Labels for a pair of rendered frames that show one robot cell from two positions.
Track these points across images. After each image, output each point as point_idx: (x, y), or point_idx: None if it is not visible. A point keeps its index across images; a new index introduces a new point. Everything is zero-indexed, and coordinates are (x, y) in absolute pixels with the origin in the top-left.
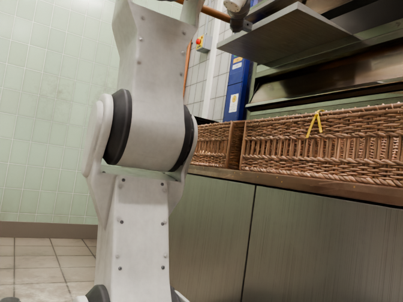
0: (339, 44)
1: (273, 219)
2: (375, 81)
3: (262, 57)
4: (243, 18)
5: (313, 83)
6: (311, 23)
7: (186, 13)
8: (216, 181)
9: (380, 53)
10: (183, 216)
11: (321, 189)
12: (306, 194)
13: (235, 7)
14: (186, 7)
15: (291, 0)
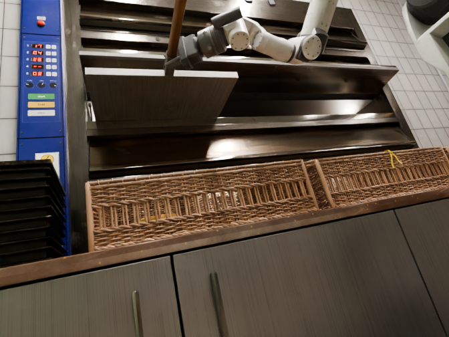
0: (209, 122)
1: (424, 230)
2: (262, 153)
3: (117, 111)
4: (202, 58)
5: (193, 151)
6: (220, 95)
7: (423, 33)
8: (341, 224)
9: (242, 136)
10: (296, 305)
11: (443, 194)
12: (434, 202)
13: (243, 45)
14: (417, 27)
15: (163, 67)
